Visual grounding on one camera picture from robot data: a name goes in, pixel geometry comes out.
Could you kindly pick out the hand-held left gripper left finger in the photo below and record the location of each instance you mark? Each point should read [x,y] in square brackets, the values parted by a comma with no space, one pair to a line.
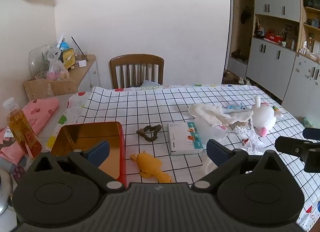
[97,153]

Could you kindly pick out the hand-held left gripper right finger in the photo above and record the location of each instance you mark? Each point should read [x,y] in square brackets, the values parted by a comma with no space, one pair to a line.
[217,153]

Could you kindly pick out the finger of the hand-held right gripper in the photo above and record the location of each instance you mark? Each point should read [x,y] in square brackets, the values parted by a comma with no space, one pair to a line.
[312,133]
[290,145]

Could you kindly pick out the red tin box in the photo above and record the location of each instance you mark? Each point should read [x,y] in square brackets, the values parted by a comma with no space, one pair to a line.
[75,134]

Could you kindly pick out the cotton swab pack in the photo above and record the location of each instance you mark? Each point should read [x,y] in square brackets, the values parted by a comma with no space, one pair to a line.
[241,129]

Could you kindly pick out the white plush toy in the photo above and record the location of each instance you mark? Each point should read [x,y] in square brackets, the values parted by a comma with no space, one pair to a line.
[263,116]

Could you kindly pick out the white mesh bag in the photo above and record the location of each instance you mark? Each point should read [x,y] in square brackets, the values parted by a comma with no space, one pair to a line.
[207,113]

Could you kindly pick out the blue face mask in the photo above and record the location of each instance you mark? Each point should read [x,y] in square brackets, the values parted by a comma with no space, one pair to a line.
[231,107]

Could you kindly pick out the brown hair scrunchie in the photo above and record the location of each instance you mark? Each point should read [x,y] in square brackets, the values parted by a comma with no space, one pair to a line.
[145,128]

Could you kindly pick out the yellow duck toy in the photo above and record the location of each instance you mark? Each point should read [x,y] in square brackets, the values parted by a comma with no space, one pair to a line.
[150,165]

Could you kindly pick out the clear plastic wrapper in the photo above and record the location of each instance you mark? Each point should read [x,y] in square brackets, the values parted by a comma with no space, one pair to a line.
[252,144]

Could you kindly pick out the white teal tissue pack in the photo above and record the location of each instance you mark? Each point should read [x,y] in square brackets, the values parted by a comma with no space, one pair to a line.
[180,139]

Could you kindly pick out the pink printed cloth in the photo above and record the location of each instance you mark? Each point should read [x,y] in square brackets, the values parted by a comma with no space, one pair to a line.
[40,111]

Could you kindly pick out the wooden side cabinet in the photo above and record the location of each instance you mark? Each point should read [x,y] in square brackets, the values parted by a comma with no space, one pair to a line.
[92,76]

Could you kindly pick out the tea bottle with red label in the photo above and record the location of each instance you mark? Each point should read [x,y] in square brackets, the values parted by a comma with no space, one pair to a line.
[21,131]

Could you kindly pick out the purple small bag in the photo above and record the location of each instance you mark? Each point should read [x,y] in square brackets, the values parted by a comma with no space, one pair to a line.
[17,174]

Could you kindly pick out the cardboard box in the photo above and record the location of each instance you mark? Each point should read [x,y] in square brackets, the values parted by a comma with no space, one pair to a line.
[42,89]

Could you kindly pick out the light blue cushion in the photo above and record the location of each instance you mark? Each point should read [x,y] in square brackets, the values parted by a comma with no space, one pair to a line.
[150,83]

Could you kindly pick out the small white card box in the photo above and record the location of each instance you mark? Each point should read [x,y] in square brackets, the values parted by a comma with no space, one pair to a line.
[83,63]

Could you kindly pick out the clear glass cup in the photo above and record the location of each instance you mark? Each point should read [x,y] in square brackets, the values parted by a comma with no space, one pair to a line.
[80,55]

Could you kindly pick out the yellow tissue box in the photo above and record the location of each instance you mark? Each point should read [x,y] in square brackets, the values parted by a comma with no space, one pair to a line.
[68,56]

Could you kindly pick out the white round appliance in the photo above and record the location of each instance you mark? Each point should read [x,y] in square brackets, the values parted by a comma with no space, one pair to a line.
[3,192]

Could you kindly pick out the wooden chair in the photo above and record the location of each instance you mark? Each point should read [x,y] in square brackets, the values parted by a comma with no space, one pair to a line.
[136,59]

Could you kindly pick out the red storage box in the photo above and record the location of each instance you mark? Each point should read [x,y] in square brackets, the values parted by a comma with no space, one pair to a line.
[273,36]

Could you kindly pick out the thin black stick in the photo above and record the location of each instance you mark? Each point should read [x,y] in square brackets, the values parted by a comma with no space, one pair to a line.
[79,48]

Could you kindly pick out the large glass jar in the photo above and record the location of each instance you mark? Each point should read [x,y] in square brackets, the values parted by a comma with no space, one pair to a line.
[37,59]

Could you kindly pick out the small blue globe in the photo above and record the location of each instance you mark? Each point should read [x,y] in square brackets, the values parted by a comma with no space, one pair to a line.
[64,45]

